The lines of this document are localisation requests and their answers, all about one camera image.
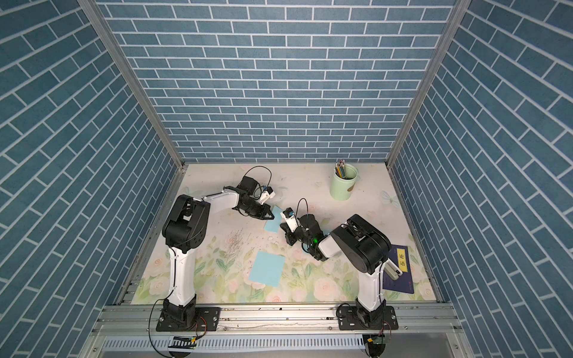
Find white stapler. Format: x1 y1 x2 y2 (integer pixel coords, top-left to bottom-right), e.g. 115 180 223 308
383 259 403 280

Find dark blue book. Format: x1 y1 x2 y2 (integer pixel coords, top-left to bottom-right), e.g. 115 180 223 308
382 246 414 294

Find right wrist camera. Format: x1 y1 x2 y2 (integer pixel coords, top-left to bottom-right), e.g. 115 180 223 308
281 207 298 233

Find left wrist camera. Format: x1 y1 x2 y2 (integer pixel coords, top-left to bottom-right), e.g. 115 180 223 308
258 186 275 204

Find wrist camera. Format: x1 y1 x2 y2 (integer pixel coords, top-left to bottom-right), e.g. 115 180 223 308
258 186 275 204
281 207 298 233

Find green pen cup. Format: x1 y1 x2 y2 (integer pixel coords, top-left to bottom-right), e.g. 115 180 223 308
330 164 359 201

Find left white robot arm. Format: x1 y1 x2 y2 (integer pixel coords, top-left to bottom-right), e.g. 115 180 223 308
156 184 275 332

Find coloured pencils in cup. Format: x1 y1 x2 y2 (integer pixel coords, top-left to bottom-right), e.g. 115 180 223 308
335 159 346 179

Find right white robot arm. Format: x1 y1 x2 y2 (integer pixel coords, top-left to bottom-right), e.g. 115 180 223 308
280 208 405 332

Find light blue square paper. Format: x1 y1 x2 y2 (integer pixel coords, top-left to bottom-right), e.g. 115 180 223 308
264 205 282 234

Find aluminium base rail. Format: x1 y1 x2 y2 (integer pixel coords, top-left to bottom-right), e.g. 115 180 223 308
94 301 462 336

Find light blue paper front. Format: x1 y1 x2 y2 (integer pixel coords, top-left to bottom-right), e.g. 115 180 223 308
249 251 286 287

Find floral table mat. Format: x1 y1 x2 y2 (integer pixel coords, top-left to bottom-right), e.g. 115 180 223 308
131 163 437 304

